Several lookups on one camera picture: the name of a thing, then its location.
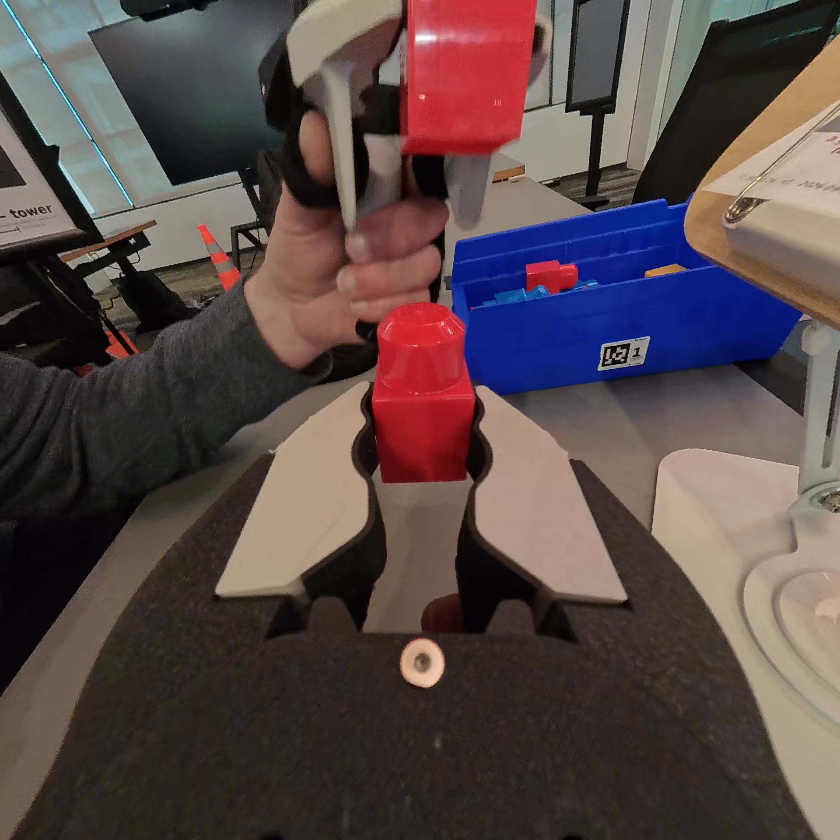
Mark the person's left forearm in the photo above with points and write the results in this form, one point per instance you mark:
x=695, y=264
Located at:
x=131, y=420

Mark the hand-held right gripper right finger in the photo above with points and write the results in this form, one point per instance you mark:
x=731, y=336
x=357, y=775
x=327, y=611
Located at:
x=544, y=518

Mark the black display easel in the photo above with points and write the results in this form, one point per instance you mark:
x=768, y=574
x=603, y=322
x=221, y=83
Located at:
x=596, y=157

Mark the large black television screen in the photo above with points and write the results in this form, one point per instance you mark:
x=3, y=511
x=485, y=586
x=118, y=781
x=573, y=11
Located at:
x=197, y=98

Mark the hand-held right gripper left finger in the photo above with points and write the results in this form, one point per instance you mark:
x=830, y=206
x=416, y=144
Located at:
x=302, y=512

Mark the black backpack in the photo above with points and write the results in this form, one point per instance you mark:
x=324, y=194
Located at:
x=154, y=295

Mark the printed instruction sheet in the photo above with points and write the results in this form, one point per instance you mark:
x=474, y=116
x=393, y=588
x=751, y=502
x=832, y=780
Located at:
x=787, y=170

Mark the black video bar camera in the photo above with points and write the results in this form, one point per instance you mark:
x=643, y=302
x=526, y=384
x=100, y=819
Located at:
x=157, y=6

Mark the framed black white code sign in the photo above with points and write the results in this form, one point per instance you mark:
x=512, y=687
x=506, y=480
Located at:
x=26, y=197

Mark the blue plastic bin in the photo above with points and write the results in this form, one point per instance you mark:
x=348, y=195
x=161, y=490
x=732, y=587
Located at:
x=689, y=328

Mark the grey desk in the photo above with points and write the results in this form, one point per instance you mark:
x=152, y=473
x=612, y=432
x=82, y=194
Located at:
x=590, y=433

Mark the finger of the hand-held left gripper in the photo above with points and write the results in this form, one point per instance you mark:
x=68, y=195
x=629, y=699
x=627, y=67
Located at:
x=469, y=190
x=341, y=33

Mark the person's left hand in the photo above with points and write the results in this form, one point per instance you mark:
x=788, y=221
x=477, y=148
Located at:
x=308, y=275

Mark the black portrait display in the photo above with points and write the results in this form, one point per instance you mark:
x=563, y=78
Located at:
x=597, y=59

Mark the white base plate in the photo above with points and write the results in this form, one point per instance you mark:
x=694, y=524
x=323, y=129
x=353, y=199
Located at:
x=709, y=525

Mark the wooden document holder board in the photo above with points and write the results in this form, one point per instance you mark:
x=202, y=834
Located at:
x=754, y=279

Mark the pile of mixed building blocks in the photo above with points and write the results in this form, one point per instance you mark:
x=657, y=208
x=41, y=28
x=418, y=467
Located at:
x=544, y=275

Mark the wooden table with black legs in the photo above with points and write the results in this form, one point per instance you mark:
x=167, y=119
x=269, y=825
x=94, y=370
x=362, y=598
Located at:
x=118, y=235

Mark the wooden edged side table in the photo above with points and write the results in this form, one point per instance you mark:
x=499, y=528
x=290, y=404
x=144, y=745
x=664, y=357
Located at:
x=508, y=174

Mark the red toy block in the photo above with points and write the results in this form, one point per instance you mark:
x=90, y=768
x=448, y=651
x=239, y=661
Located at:
x=423, y=426
x=466, y=79

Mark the orange traffic cone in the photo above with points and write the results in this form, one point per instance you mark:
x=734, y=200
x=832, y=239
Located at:
x=121, y=344
x=223, y=266

